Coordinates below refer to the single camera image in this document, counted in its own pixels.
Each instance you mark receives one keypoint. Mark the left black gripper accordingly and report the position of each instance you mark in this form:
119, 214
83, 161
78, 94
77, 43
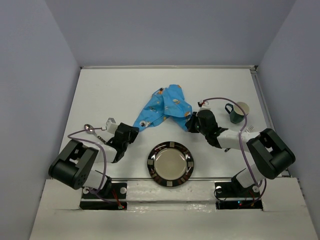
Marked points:
133, 132

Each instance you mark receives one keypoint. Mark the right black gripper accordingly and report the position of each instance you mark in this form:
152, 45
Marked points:
190, 123

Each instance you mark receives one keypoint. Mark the blue space-print cloth napkin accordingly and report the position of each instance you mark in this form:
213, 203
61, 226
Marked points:
165, 103

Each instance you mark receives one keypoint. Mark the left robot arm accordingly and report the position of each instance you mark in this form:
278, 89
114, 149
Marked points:
82, 163

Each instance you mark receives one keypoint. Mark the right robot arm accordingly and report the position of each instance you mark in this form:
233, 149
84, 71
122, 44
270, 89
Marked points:
265, 154

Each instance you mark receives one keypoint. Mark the black rimmed dinner plate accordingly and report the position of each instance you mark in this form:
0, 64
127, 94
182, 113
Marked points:
170, 164

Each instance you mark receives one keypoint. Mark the metal spoon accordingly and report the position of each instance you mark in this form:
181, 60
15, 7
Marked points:
91, 130

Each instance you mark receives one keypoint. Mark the metal fork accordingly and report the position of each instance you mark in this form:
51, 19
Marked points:
249, 129

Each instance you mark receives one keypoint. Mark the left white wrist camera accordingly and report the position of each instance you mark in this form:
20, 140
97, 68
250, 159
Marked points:
111, 125

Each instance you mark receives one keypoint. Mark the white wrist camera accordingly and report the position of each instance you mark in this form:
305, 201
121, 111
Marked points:
203, 105
111, 125

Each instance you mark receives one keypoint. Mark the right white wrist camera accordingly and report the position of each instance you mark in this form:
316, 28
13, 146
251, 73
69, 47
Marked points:
203, 105

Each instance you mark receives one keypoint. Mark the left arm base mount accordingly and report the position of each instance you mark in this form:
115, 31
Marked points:
112, 198

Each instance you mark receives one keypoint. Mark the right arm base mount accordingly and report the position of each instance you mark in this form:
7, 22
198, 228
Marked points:
230, 199

